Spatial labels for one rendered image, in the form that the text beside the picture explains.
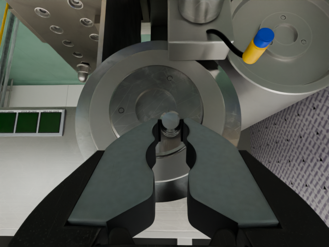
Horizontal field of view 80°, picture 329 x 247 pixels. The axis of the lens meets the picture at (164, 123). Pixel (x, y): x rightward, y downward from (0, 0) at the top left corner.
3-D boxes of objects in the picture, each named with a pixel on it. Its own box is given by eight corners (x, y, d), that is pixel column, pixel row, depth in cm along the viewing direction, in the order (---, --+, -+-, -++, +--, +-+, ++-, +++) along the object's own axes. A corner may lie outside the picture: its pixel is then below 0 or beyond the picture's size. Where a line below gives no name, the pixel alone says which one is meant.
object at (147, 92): (167, 47, 17) (223, 118, 15) (167, 60, 19) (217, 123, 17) (90, 96, 16) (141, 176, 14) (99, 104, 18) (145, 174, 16)
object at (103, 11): (112, -85, 24) (102, 50, 20) (141, 37, 47) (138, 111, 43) (108, -85, 24) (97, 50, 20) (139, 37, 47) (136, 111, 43)
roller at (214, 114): (246, 80, 17) (190, 209, 15) (201, 132, 42) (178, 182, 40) (128, 30, 18) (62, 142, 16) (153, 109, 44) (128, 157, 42)
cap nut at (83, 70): (87, 63, 52) (86, 79, 51) (93, 70, 56) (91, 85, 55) (74, 63, 52) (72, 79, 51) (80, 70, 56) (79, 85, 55)
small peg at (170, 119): (184, 112, 13) (178, 134, 12) (181, 122, 15) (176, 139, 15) (162, 107, 13) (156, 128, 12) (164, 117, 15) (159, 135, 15)
